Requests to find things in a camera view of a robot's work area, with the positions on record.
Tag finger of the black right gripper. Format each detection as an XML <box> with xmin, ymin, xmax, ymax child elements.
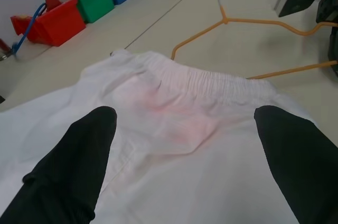
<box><xmin>328</xmin><ymin>24</ymin><xmax>338</xmax><ymax>78</ymax></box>

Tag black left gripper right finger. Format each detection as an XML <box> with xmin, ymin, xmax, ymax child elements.
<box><xmin>253</xmin><ymin>104</ymin><xmax>338</xmax><ymax>224</ymax></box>

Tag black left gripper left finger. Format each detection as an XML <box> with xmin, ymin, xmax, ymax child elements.
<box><xmin>0</xmin><ymin>106</ymin><xmax>118</xmax><ymax>224</ymax></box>

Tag yellow wire clothes hanger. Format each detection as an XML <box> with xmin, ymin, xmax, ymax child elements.
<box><xmin>171</xmin><ymin>0</ymin><xmax>338</xmax><ymax>80</ymax></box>

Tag white elastic-waist shorts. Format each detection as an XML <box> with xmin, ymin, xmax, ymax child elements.
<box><xmin>0</xmin><ymin>49</ymin><xmax>319</xmax><ymax>224</ymax></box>

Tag red plastic bin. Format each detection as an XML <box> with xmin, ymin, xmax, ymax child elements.
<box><xmin>26</xmin><ymin>0</ymin><xmax>87</xmax><ymax>48</ymax></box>

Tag green plastic bin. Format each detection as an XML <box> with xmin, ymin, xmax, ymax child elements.
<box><xmin>76</xmin><ymin>0</ymin><xmax>116</xmax><ymax>24</ymax></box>

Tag blue cable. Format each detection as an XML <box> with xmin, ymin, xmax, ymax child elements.
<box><xmin>12</xmin><ymin>2</ymin><xmax>48</xmax><ymax>57</ymax></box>

